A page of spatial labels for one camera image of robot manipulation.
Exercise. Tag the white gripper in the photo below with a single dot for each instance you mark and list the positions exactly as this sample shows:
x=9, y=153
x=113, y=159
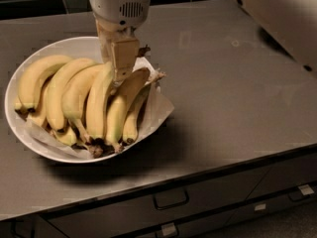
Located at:
x=116, y=7

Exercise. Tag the curved yellow banana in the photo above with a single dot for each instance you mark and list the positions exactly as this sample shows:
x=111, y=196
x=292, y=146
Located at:
x=96, y=105

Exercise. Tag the large white bowl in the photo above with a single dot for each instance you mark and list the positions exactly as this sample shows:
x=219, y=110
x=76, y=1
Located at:
x=80, y=47

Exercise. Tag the yellow banana behind front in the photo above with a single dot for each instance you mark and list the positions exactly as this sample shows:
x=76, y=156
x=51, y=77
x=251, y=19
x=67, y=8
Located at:
x=120, y=105

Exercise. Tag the rightmost lower yellow banana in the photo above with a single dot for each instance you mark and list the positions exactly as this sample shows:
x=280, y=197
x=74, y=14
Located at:
x=130, y=129

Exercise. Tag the leftmost yellow banana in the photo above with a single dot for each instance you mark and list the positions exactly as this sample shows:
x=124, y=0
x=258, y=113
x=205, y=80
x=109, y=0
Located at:
x=34, y=76

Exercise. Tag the dark drawer front left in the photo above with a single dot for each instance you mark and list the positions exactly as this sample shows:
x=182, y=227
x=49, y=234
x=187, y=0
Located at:
x=133, y=213

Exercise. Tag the dark drawer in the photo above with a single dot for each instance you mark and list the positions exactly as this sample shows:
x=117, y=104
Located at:
x=133, y=213
x=287, y=174

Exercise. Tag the dark drawer front right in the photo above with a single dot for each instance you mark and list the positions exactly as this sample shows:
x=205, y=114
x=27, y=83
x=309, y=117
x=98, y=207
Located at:
x=287, y=174

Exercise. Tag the black drawer handle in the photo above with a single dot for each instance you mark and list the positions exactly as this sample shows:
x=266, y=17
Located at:
x=170, y=198

